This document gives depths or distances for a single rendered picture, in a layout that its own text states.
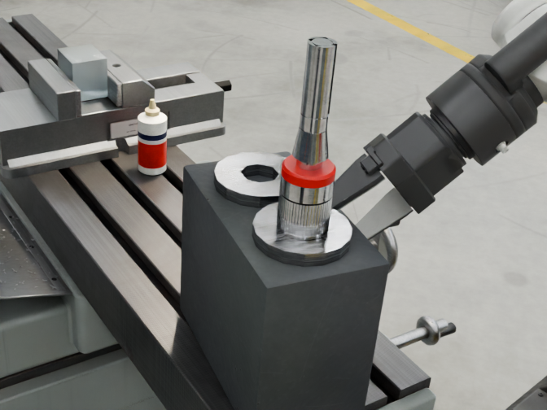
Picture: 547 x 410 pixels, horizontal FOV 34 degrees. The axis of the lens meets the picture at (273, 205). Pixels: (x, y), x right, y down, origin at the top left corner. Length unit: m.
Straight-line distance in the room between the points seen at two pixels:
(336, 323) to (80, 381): 0.56
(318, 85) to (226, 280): 0.22
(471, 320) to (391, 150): 1.78
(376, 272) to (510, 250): 2.16
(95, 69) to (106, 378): 0.44
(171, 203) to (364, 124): 2.42
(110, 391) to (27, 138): 0.38
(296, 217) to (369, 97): 3.07
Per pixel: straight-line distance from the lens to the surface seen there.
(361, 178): 0.84
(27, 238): 1.27
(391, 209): 0.94
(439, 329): 1.70
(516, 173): 3.40
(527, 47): 0.84
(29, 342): 1.21
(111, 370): 1.29
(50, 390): 1.26
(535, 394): 1.48
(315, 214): 0.76
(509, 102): 0.86
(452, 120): 0.85
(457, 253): 2.85
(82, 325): 1.19
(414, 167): 0.85
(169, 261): 1.09
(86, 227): 1.15
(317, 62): 0.71
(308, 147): 0.74
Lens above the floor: 1.54
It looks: 31 degrees down
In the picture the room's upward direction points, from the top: 5 degrees clockwise
